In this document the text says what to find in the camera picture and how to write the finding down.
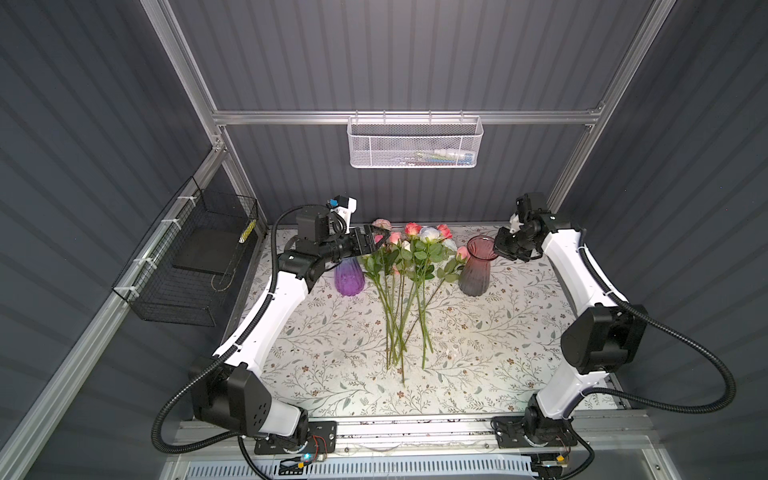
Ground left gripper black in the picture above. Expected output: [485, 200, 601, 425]
[318, 225, 388, 266]

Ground red pink rose stem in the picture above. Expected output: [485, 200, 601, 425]
[413, 225, 457, 368]

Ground floral patterned table mat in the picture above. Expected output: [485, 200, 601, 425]
[261, 259, 574, 417]

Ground white wire mesh basket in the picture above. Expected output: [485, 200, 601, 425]
[346, 114, 484, 169]

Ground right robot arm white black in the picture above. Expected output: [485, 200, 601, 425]
[494, 192, 645, 447]

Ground blue purple glass vase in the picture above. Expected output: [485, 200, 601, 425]
[334, 257, 365, 297]

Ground light pink rose stem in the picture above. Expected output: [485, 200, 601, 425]
[404, 241, 469, 350]

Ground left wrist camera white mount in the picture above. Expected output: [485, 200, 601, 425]
[328, 195, 357, 233]

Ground black wire basket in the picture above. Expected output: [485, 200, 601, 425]
[113, 180, 264, 327]

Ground pink glass vase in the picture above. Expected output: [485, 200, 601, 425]
[459, 235, 497, 297]

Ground white spray rose stem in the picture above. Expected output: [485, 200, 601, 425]
[375, 228, 462, 378]

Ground tubes in white basket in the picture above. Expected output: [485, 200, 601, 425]
[401, 149, 476, 168]

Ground yellow tube in basket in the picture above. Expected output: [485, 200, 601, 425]
[239, 220, 257, 244]

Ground small pink spray roses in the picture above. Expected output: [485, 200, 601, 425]
[363, 219, 399, 369]

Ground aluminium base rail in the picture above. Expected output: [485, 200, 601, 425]
[161, 410, 682, 479]

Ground deep pink rose stem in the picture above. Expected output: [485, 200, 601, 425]
[392, 223, 422, 340]

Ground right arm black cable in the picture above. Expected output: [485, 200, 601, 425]
[575, 239, 738, 415]

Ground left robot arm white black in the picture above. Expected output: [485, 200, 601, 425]
[191, 196, 383, 448]

